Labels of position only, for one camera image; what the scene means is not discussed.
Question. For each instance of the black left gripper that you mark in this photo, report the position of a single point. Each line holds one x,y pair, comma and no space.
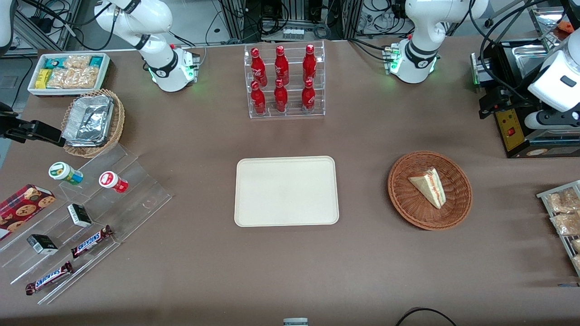
504,98

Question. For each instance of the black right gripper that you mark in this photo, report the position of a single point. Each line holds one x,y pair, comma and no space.
10,124

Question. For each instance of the triangular sandwich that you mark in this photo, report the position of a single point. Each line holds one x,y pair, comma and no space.
428,188

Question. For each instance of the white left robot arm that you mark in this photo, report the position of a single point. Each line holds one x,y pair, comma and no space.
417,59

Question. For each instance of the light wicker basket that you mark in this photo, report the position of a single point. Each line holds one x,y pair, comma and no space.
117,131

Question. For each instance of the shiny metal tray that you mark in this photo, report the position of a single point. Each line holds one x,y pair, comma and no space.
546,27

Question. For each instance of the brown wicker basket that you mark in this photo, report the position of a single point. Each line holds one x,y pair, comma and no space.
408,203

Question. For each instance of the beige plastic tray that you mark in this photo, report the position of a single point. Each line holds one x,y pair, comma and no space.
285,190

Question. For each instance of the black machine with yellow panel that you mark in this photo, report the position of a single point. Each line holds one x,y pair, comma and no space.
509,129

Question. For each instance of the green lid yogurt cup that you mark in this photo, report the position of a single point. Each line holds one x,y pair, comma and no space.
61,171

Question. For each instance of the stack of foil trays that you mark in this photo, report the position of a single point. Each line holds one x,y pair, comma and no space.
88,120

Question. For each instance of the yellow snack packet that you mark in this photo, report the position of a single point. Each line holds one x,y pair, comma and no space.
42,79

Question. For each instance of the clear cracker bag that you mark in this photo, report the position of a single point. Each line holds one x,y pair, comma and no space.
59,79
77,62
85,78

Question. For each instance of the teal snack packet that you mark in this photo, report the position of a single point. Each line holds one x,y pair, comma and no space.
54,62
96,61

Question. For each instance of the red lid yogurt cup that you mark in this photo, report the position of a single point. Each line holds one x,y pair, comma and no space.
109,180

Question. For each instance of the red plaid cookie box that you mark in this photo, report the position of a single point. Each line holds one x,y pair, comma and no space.
22,209

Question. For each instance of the white plastic snack bin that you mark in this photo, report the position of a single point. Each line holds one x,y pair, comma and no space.
105,72

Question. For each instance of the small black box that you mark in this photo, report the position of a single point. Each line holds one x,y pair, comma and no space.
42,244
79,215

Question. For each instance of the orange item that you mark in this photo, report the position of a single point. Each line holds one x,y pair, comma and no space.
565,26

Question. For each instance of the clear acrylic step display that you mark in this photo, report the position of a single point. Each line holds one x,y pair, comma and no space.
136,194

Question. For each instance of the clear bag of snacks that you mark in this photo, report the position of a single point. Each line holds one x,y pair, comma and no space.
562,201
577,262
576,245
566,224

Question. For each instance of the Snickers chocolate bar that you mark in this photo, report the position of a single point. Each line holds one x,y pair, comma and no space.
49,278
90,242

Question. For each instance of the red cola bottle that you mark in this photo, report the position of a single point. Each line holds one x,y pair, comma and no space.
258,68
281,67
309,65
308,98
281,98
258,100

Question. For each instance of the clear acrylic bottle rack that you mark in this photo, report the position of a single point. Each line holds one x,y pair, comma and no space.
294,97

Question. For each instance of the white power strip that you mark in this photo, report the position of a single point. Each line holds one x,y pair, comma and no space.
292,33

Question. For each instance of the grey device top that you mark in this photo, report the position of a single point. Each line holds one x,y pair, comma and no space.
295,322

